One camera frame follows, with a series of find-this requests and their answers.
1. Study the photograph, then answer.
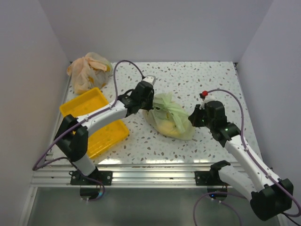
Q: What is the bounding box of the green knotted plastic bag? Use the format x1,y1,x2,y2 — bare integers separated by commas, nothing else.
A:
143,92,195,140

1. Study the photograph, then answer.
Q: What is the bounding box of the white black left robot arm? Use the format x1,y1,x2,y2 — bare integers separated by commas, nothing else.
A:
55,76,156,185

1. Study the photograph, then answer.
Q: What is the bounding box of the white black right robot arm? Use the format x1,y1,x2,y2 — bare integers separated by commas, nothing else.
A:
189,100,293,221

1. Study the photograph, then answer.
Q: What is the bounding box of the orange plastic bag with fruit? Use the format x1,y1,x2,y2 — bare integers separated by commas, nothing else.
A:
66,52,113,95

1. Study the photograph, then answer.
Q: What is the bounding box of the yellow plastic tray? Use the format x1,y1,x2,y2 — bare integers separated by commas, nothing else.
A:
60,88,129,159

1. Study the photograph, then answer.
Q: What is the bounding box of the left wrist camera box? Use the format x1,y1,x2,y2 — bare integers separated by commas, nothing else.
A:
143,75,156,86

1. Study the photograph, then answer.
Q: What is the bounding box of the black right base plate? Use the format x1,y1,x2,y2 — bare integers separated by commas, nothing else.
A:
194,171,228,186

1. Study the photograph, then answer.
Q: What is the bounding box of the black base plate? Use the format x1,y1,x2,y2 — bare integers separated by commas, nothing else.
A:
69,170,113,186
194,171,228,186

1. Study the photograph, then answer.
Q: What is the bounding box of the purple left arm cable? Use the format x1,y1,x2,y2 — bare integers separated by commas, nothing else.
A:
32,60,148,171

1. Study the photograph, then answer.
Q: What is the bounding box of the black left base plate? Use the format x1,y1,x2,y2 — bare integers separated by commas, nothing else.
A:
69,170,113,186

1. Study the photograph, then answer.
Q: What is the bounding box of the aluminium rail frame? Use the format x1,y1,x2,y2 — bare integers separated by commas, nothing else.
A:
29,61,286,226

